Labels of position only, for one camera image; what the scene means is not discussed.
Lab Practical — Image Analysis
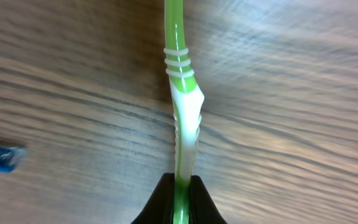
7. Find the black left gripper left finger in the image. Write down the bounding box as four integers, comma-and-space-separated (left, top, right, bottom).
131, 173, 175, 224

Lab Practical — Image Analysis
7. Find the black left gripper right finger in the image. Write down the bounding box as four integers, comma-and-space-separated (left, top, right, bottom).
189, 175, 227, 224

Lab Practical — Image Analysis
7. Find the green white toothbrush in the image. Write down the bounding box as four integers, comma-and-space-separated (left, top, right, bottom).
163, 0, 204, 224

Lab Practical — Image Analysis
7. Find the blue disposable razor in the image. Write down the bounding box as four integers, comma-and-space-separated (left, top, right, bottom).
0, 145, 26, 172

